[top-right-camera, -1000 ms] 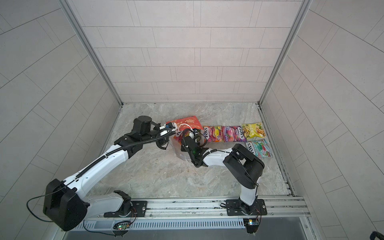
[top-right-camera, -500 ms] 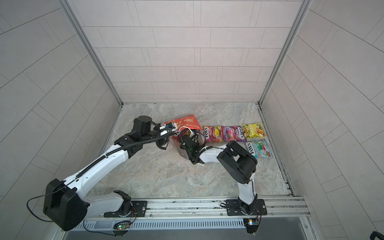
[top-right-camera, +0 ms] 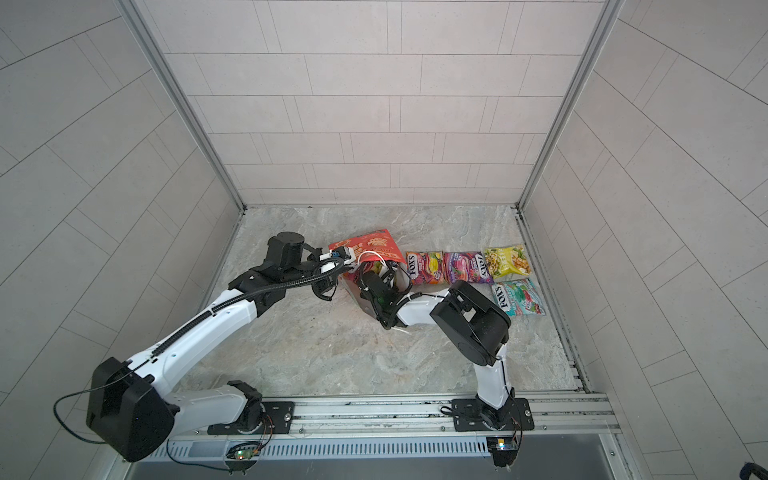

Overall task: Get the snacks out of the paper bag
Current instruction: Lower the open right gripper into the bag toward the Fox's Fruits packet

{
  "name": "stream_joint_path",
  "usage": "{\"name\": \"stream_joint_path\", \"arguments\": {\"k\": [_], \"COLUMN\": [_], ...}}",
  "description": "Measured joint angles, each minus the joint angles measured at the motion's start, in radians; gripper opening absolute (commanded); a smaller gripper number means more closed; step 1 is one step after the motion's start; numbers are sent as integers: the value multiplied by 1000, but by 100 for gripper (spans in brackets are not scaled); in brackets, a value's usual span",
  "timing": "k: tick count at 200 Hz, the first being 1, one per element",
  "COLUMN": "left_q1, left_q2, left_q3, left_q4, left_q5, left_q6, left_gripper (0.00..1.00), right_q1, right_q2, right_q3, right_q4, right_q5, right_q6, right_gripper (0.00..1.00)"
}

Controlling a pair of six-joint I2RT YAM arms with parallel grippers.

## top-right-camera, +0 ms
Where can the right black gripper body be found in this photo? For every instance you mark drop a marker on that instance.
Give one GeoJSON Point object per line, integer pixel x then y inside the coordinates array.
{"type": "Point", "coordinates": [380, 309]}

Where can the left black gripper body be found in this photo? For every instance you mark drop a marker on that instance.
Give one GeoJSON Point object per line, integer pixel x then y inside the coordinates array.
{"type": "Point", "coordinates": [324, 285]}

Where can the red paper gift bag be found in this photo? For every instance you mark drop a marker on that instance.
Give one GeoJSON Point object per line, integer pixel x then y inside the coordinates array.
{"type": "Point", "coordinates": [373, 251]}

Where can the orange fruits candy packet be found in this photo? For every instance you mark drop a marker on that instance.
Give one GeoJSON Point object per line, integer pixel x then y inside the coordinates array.
{"type": "Point", "coordinates": [426, 268]}

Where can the purple raspberry candy packet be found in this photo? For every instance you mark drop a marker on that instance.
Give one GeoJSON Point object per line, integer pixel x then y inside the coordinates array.
{"type": "Point", "coordinates": [468, 266]}

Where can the yellow green snack packet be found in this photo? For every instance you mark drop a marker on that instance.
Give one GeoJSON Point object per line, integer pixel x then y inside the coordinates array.
{"type": "Point", "coordinates": [505, 261]}

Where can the teal cherry mint candy packet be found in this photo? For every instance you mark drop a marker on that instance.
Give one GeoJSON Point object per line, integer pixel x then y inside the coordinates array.
{"type": "Point", "coordinates": [518, 298]}

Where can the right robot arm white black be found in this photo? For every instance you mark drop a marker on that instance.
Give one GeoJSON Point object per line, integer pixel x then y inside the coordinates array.
{"type": "Point", "coordinates": [476, 326]}

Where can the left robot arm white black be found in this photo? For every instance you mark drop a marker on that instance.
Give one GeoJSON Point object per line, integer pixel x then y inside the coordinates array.
{"type": "Point", "coordinates": [133, 405]}

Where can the right green circuit board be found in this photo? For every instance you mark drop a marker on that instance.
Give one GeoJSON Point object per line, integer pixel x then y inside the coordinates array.
{"type": "Point", "coordinates": [503, 450]}

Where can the green circuit board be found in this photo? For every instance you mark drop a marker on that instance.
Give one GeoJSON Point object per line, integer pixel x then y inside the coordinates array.
{"type": "Point", "coordinates": [241, 457]}
{"type": "Point", "coordinates": [503, 450]}

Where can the left green circuit board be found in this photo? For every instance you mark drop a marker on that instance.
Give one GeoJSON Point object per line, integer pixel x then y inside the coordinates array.
{"type": "Point", "coordinates": [241, 457]}

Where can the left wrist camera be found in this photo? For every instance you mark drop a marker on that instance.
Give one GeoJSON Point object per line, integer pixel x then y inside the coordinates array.
{"type": "Point", "coordinates": [344, 253]}

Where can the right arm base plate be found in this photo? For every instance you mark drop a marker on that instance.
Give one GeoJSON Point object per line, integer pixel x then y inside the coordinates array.
{"type": "Point", "coordinates": [473, 415]}

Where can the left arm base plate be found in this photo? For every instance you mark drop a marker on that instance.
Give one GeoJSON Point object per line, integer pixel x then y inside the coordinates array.
{"type": "Point", "coordinates": [269, 417]}

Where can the aluminium mounting rail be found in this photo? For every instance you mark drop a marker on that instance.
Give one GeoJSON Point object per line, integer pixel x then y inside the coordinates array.
{"type": "Point", "coordinates": [391, 415]}

